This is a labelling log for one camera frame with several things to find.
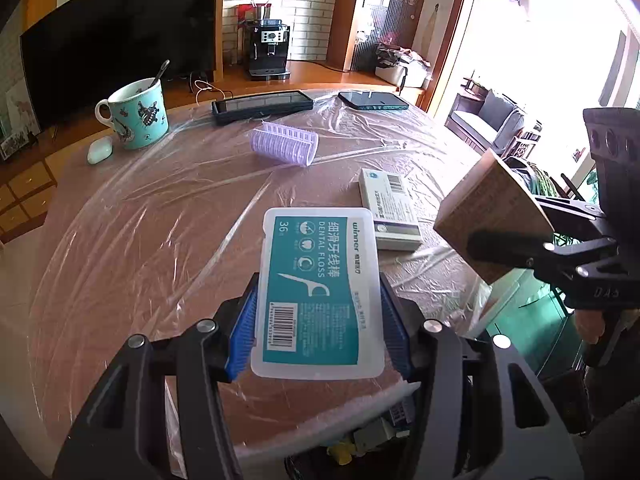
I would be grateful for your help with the white basket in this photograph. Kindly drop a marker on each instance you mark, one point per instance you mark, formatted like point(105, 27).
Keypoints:
point(405, 72)

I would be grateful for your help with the teal patterned mug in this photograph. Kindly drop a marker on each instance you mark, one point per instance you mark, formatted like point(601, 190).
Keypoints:
point(140, 117)

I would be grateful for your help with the metal spoon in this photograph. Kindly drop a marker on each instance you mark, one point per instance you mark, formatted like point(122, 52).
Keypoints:
point(160, 72)

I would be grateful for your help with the white barcode box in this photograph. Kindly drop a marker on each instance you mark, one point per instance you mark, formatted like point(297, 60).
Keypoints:
point(401, 414)

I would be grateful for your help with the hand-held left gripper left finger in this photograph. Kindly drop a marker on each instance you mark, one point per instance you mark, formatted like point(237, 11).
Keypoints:
point(242, 332)

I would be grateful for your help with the black phone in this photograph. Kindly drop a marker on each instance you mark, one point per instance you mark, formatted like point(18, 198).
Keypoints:
point(372, 100)

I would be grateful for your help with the white medicine box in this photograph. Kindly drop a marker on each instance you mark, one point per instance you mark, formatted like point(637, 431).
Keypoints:
point(390, 205)

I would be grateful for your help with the wooden block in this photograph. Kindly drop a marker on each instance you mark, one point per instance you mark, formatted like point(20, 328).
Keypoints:
point(492, 215)

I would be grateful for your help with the teal dental floss box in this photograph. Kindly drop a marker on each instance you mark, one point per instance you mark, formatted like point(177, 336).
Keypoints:
point(320, 285)

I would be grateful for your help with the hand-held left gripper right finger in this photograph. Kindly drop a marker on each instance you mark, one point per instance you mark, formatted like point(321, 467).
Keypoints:
point(396, 332)

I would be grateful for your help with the purple hair roller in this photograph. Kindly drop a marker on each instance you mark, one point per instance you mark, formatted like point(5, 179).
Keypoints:
point(285, 144)

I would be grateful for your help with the white earbuds case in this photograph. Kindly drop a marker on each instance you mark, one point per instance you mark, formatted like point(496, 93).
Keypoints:
point(100, 150)

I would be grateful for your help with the person's right hand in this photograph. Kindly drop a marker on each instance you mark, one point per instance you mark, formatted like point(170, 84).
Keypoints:
point(584, 327)

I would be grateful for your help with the black flat television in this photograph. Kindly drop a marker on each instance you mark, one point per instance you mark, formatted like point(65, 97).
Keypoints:
point(120, 40)

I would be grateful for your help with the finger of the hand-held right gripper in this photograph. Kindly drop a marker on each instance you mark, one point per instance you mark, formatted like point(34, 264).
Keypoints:
point(575, 207)
point(520, 254)

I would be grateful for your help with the red box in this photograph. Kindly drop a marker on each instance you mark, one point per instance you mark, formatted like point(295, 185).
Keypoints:
point(252, 12)

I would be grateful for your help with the grey sofa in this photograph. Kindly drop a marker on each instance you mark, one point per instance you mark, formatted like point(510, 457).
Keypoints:
point(487, 120)

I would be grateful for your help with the yellow plastic bag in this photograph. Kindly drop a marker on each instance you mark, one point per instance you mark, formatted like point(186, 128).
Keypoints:
point(342, 451)

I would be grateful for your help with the animal picture card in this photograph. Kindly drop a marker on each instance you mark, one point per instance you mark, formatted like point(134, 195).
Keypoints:
point(22, 107)

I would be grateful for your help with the black coffee machine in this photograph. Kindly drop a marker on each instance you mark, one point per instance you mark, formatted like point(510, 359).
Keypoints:
point(267, 50)

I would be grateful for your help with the black waste bin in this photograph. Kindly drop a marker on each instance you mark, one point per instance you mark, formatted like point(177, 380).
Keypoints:
point(310, 465)

